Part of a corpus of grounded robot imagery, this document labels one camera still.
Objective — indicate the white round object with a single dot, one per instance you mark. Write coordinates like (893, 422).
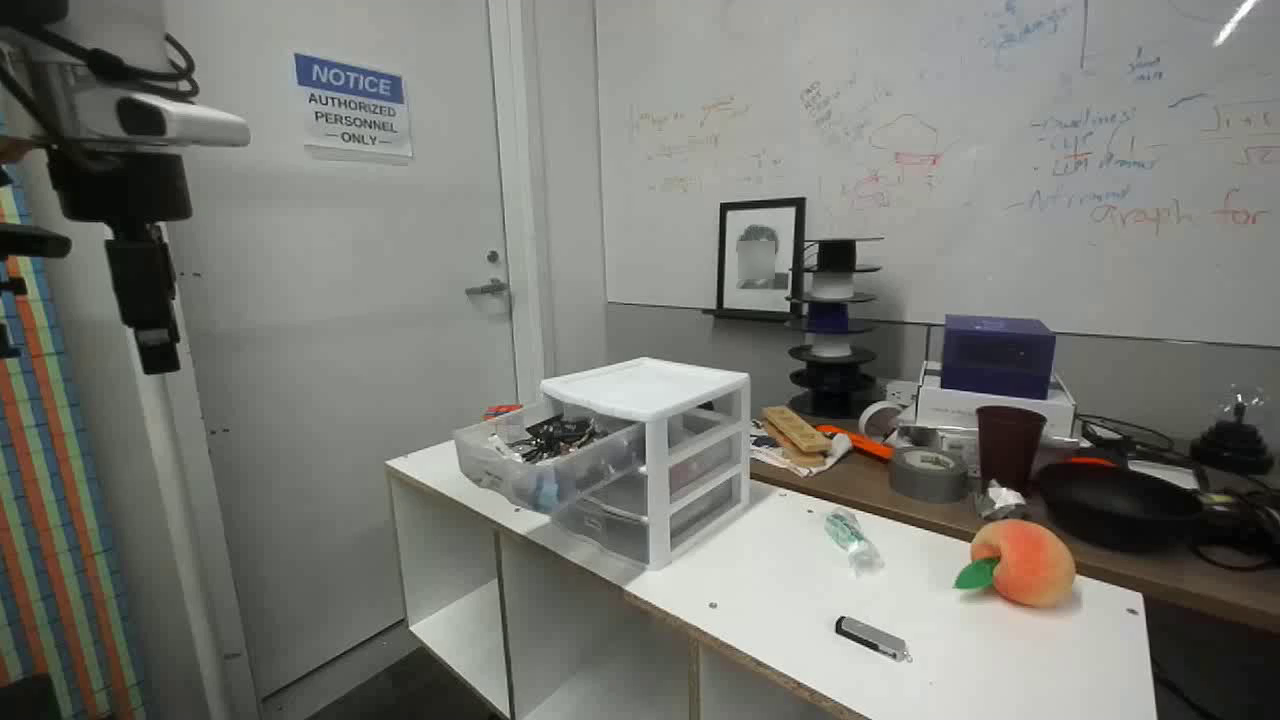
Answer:
(887, 416)

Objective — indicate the wooden brush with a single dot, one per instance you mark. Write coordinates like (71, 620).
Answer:
(799, 428)

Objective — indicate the clear plastic drawer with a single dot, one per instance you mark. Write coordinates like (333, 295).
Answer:
(702, 465)
(706, 513)
(593, 471)

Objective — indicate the wrist camera on wooden mount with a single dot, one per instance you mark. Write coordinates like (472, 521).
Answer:
(187, 122)

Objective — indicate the purple box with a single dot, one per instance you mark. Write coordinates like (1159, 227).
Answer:
(999, 352)

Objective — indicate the black frying pan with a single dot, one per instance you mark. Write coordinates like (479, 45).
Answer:
(1117, 508)

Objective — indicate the colourful striped panel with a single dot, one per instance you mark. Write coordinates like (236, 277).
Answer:
(53, 534)

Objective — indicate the white crumpled wrapper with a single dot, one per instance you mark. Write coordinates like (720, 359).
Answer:
(1007, 501)

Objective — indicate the black spool tower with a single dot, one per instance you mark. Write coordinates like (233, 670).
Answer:
(836, 334)

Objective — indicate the whiteboard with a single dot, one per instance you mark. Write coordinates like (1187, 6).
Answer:
(961, 145)

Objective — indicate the white paper sheet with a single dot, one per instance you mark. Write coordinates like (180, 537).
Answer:
(786, 460)

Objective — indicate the black desk device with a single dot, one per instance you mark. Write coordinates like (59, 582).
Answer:
(1247, 513)

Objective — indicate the maroon cup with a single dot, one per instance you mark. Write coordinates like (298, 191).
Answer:
(1008, 446)

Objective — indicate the grey USB stick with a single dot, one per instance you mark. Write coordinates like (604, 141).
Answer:
(874, 636)

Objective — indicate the black framed portrait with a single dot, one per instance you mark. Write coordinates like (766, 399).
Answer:
(762, 256)

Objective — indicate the white shelf counter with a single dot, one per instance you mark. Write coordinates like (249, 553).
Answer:
(800, 603)

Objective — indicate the white plastic drawer unit frame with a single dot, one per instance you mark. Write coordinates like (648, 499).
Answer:
(640, 386)

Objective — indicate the grey tape roll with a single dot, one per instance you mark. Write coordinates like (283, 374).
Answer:
(931, 479)

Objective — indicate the white box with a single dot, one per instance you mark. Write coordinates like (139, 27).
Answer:
(1054, 408)

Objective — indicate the black desk bell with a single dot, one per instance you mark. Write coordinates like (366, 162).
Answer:
(1235, 441)

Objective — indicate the toy peach with green leaf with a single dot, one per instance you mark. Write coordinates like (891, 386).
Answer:
(1024, 563)

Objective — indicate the white door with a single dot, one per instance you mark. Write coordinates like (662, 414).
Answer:
(333, 401)

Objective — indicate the blue white notice sign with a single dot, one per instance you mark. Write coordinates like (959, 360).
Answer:
(352, 107)

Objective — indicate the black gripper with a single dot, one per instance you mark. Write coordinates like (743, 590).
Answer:
(127, 187)

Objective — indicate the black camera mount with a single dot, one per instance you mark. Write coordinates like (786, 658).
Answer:
(32, 242)

